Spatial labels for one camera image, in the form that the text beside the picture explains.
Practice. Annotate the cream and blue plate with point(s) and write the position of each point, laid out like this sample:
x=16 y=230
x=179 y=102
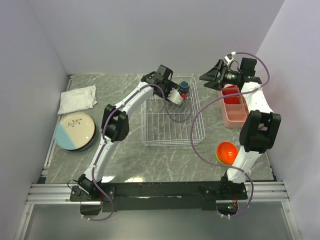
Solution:
x=71 y=120

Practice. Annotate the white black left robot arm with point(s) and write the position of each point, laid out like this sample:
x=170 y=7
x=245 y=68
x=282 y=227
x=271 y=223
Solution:
x=115 y=124

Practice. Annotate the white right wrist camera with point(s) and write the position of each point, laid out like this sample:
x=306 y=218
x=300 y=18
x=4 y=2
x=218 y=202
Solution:
x=229 y=58

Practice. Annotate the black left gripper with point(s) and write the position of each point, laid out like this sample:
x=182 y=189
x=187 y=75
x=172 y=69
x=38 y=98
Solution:
x=171 y=85

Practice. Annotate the aluminium frame rail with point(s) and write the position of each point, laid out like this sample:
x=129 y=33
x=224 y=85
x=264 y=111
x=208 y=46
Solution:
x=50 y=215

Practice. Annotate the red white cup in tray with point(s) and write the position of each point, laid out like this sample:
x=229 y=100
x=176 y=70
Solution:
x=230 y=86

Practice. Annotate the white folded cloth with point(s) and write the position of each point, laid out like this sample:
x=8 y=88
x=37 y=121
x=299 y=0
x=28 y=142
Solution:
x=76 y=100

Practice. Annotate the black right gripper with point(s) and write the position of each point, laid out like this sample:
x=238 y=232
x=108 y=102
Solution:
x=214 y=82

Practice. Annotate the yellow-green plastic bowl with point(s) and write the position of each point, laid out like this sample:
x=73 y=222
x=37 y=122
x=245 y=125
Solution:
x=227 y=162

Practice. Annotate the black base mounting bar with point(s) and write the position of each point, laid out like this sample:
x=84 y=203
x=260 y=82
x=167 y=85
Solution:
x=130 y=196

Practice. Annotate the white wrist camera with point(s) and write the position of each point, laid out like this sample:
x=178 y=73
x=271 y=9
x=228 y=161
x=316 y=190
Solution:
x=229 y=58
x=176 y=97

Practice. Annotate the orange plastic bowl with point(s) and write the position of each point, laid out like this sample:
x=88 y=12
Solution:
x=227 y=150

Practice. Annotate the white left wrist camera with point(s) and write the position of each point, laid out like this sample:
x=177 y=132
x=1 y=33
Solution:
x=176 y=97

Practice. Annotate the dark blue mug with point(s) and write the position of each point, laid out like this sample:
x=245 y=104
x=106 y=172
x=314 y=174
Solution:
x=184 y=88

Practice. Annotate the white wire dish rack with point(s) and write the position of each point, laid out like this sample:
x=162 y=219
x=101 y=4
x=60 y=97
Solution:
x=169 y=124

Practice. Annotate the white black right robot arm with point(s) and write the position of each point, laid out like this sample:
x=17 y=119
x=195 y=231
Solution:
x=260 y=128

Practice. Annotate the brown rimmed plate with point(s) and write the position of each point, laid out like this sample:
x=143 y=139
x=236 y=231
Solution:
x=78 y=137

